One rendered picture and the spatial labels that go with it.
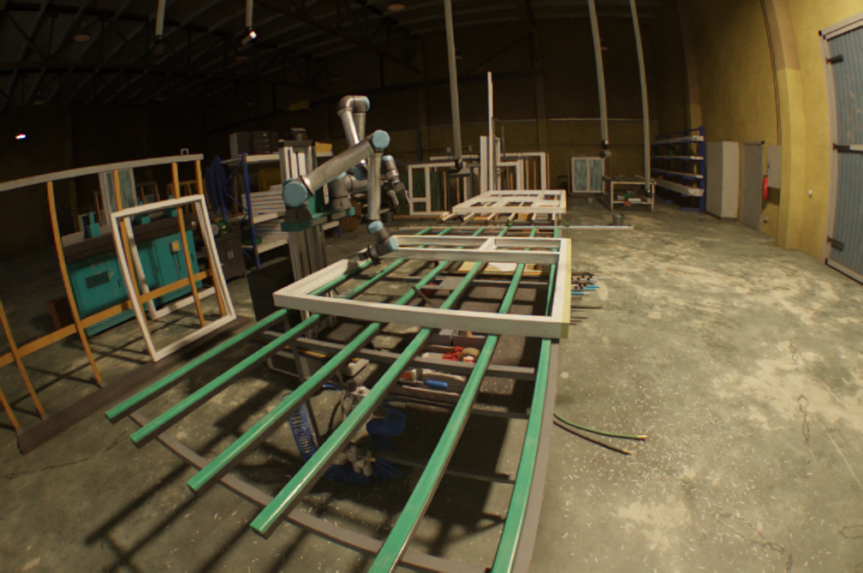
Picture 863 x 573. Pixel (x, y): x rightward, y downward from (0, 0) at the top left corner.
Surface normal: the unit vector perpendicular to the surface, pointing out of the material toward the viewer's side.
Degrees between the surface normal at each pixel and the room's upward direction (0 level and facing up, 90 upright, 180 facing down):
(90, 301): 90
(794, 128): 90
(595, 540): 0
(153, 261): 90
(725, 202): 90
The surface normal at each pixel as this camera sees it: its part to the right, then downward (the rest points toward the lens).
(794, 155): -0.33, 0.24
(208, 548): -0.07, -0.97
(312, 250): 0.93, 0.03
